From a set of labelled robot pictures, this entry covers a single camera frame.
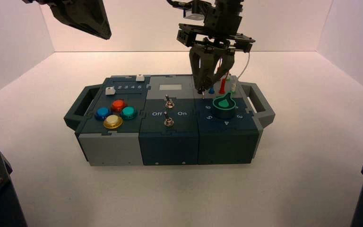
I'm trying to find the white banana plug wire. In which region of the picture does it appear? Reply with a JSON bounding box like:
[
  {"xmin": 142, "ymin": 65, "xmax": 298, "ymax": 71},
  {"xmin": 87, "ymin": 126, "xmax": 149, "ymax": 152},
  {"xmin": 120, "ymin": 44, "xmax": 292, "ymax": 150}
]
[{"xmin": 225, "ymin": 52, "xmax": 251, "ymax": 95}]

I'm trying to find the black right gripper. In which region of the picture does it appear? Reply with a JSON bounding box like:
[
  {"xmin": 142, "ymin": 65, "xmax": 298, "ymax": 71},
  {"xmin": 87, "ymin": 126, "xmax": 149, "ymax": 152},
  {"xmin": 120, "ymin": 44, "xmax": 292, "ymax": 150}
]
[{"xmin": 176, "ymin": 6, "xmax": 256, "ymax": 90}]

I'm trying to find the blue round push button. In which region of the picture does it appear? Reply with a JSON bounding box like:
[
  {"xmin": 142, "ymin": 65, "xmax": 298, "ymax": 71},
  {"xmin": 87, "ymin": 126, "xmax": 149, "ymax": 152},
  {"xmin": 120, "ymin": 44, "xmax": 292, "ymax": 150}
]
[{"xmin": 94, "ymin": 107, "xmax": 112, "ymax": 121}]

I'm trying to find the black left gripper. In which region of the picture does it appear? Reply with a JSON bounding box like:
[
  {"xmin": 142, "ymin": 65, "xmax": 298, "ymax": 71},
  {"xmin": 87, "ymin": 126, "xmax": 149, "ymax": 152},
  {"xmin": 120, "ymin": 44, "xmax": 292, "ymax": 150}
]
[{"xmin": 22, "ymin": 0, "xmax": 112, "ymax": 40}]

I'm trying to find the green round push button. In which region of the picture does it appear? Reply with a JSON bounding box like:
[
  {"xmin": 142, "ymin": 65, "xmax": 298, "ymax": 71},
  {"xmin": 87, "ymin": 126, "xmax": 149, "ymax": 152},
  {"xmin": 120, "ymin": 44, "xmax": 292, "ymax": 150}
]
[{"xmin": 120, "ymin": 106, "xmax": 138, "ymax": 120}]

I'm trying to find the teal and grey task box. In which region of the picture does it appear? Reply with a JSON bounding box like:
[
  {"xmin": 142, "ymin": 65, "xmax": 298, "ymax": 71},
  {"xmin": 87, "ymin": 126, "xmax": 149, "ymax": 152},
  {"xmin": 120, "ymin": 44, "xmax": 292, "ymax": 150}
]
[{"xmin": 64, "ymin": 74, "xmax": 276, "ymax": 166}]

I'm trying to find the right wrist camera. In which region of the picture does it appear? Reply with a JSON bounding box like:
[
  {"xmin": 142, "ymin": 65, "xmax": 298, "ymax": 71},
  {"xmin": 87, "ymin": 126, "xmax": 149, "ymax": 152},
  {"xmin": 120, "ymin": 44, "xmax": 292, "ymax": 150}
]
[{"xmin": 181, "ymin": 0, "xmax": 208, "ymax": 20}]

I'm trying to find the red banana plug wire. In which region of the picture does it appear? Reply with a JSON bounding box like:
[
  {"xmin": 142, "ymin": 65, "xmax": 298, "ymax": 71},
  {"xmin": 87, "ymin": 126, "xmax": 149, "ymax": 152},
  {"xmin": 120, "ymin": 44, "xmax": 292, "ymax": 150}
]
[{"xmin": 216, "ymin": 58, "xmax": 227, "ymax": 95}]

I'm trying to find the green-topped rotary knob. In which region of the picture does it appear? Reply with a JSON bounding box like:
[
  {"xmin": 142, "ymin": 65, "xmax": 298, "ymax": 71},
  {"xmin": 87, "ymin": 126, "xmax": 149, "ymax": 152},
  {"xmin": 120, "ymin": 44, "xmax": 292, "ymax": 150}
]
[{"xmin": 212, "ymin": 91, "xmax": 237, "ymax": 120}]

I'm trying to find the red round push button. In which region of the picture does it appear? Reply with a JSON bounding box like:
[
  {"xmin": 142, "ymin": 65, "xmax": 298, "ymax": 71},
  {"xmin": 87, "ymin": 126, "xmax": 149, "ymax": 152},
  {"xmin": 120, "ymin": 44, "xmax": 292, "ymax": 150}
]
[{"xmin": 111, "ymin": 100, "xmax": 128, "ymax": 113}]

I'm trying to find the yellow round push button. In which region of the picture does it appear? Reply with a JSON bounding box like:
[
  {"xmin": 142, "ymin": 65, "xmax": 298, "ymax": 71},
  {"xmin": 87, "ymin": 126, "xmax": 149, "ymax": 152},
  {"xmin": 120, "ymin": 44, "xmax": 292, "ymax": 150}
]
[{"xmin": 103, "ymin": 114, "xmax": 123, "ymax": 130}]

